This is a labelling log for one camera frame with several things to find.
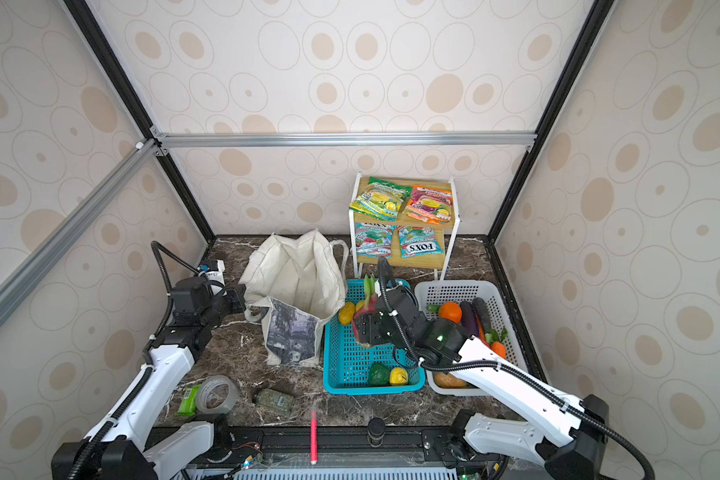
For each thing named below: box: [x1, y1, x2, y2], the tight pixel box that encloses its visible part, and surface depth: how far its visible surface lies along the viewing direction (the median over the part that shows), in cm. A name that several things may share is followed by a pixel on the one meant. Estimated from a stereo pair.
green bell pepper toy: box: [368, 362, 390, 386], surface depth 81 cm
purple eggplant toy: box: [461, 301, 479, 337], surface depth 96 cm
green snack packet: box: [349, 177, 413, 222], surface depth 80 cm
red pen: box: [310, 410, 318, 465], surface depth 76 cm
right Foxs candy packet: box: [398, 225, 444, 259], surface depth 96 cm
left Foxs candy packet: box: [355, 222, 395, 259], surface depth 95 cm
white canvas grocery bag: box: [238, 229, 349, 367], surface depth 87 cm
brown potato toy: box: [434, 372, 467, 389], surface depth 81 cm
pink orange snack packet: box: [403, 185, 453, 224], surface depth 79 cm
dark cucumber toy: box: [472, 297, 491, 334], surface depth 94 cm
